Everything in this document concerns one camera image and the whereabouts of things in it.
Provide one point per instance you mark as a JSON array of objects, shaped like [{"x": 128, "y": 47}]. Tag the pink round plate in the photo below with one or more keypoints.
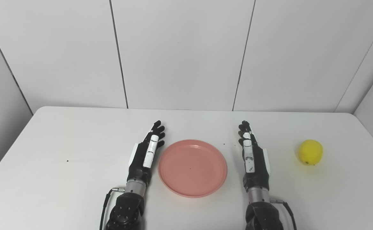
[{"x": 192, "y": 167}]

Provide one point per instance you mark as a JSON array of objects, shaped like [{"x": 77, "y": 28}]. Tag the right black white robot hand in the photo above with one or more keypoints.
[{"x": 259, "y": 167}]

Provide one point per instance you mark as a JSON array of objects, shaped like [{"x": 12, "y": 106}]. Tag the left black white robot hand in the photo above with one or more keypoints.
[{"x": 138, "y": 163}]

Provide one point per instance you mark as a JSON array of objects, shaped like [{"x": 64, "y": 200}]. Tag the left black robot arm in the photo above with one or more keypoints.
[{"x": 125, "y": 210}]

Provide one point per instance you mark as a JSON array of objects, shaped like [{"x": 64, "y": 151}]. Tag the yellow lemon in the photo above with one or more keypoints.
[{"x": 310, "y": 152}]

